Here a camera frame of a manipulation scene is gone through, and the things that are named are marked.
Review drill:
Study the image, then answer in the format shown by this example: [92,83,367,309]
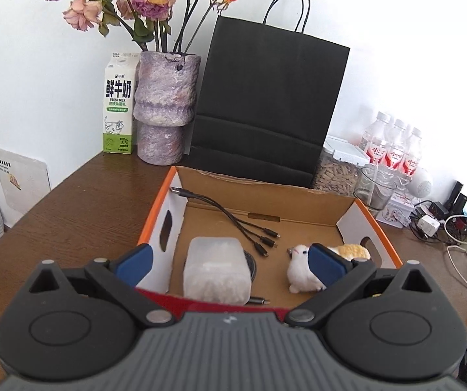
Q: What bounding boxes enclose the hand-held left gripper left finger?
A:
[27,243,177,328]

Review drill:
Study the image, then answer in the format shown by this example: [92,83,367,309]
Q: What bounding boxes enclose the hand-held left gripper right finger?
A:
[285,243,433,330]

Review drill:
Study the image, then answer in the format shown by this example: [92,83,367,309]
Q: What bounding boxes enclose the yellow white plush toy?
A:
[286,243,372,293]

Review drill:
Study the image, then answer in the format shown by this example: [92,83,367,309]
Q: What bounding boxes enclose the translucent plastic box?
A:
[182,236,252,305]

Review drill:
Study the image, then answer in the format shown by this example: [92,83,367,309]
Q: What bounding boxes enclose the black multi-head charging cable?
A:
[170,186,280,259]

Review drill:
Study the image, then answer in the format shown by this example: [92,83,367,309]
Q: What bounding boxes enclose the red orange cardboard box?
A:
[136,166,404,323]

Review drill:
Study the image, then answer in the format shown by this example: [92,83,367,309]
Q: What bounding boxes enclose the clear container of seeds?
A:
[311,135,374,196]

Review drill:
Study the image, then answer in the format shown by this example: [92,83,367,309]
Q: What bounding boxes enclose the clear glass cup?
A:
[353,165,397,212]

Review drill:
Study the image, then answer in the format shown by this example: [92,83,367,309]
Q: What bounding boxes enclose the white floral tin box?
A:
[380,193,415,229]

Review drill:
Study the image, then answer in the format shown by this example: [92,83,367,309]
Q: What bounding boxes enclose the white charger plug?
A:
[418,215,441,237]

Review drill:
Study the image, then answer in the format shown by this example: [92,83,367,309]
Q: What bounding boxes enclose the black power adapter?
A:
[427,199,448,218]

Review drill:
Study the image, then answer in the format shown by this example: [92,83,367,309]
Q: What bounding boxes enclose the black upright device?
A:
[445,181,467,212]

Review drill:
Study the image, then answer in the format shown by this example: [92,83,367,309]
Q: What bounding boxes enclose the white round speaker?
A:
[406,167,433,202]

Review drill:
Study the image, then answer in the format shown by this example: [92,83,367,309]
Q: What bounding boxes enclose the red label water bottle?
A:
[400,127,423,176]
[384,119,408,172]
[359,112,393,167]

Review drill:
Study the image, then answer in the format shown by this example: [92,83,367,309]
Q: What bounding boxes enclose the white paper envelope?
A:
[0,148,51,225]

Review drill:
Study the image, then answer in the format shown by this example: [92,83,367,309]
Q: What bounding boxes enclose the white green milk carton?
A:
[102,52,140,155]

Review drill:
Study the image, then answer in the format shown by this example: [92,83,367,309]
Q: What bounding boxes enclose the purple textured vase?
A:
[133,51,201,166]

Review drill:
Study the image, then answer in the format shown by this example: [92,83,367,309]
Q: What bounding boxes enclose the black paper bag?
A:
[182,0,351,190]

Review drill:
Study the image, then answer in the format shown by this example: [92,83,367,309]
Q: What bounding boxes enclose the tangled black cables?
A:
[408,199,467,245]

